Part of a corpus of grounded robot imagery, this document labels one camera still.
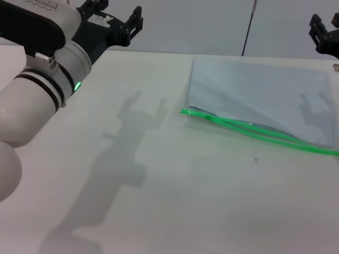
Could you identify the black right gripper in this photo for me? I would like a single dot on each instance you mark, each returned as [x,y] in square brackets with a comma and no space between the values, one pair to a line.
[332,43]

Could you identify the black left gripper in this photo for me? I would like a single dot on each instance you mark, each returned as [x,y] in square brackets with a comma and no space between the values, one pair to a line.
[98,37]

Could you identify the clear green-zip document bag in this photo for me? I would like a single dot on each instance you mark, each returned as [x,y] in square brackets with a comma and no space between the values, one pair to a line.
[254,90]

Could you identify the green zipper slider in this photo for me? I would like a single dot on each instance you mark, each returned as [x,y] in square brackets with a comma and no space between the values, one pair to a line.
[208,118]

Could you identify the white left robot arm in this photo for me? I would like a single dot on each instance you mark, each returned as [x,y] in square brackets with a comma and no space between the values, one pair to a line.
[31,111]

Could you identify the black grey left wrist camera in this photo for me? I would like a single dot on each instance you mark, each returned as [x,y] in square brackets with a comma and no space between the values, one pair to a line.
[39,23]

